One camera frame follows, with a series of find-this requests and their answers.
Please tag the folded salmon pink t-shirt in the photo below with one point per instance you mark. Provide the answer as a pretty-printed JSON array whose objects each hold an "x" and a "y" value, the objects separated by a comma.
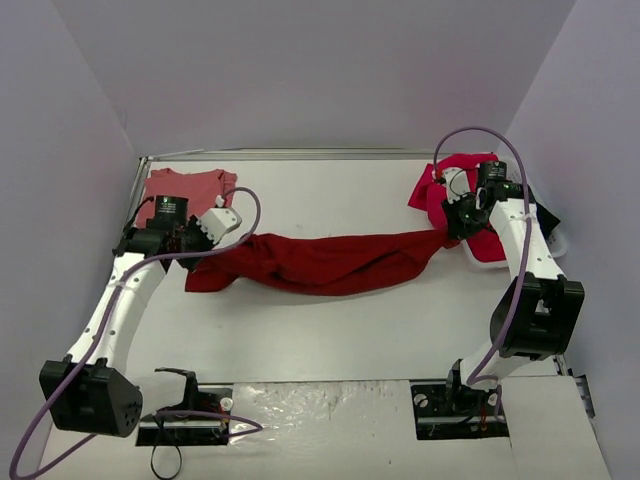
[{"x": 200, "y": 189}]

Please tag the bright pink t-shirt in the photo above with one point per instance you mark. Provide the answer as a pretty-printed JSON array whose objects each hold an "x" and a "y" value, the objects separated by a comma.
[{"x": 427, "y": 196}]

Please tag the black garment in basket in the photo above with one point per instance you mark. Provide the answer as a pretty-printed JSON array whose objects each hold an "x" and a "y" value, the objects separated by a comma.
[{"x": 547, "y": 221}]

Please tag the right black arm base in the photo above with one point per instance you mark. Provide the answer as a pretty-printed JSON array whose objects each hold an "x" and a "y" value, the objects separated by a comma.
[{"x": 444, "y": 410}]

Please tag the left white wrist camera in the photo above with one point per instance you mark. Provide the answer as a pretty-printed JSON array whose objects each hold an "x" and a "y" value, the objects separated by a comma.
[{"x": 218, "y": 221}]

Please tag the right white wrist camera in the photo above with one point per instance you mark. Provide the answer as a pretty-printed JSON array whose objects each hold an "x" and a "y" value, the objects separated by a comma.
[{"x": 455, "y": 182}]

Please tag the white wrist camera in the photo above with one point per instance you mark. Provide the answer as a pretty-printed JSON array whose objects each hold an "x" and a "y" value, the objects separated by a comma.
[
  {"x": 218, "y": 221},
  {"x": 455, "y": 182}
]

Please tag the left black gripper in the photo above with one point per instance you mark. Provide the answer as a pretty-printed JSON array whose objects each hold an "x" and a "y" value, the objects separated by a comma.
[{"x": 191, "y": 245}]

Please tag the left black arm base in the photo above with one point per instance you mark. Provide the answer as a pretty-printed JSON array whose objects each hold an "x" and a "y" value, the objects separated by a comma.
[{"x": 175, "y": 409}]

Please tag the white foreground cover board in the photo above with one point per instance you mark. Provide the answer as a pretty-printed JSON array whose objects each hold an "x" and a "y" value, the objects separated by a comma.
[{"x": 365, "y": 430}]

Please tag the white plastic laundry basket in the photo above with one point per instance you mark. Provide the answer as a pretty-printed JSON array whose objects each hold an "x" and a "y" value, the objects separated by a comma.
[{"x": 555, "y": 245}]

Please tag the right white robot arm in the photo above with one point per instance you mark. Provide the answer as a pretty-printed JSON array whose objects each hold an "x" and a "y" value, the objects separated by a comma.
[{"x": 537, "y": 314}]

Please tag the dark red t-shirt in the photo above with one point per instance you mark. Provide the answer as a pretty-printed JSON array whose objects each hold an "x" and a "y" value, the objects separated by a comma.
[{"x": 332, "y": 266}]

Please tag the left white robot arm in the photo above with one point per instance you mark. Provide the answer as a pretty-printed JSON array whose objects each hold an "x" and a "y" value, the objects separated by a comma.
[{"x": 87, "y": 390}]

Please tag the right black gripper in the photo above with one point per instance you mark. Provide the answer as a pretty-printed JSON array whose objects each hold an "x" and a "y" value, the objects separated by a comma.
[{"x": 455, "y": 220}]

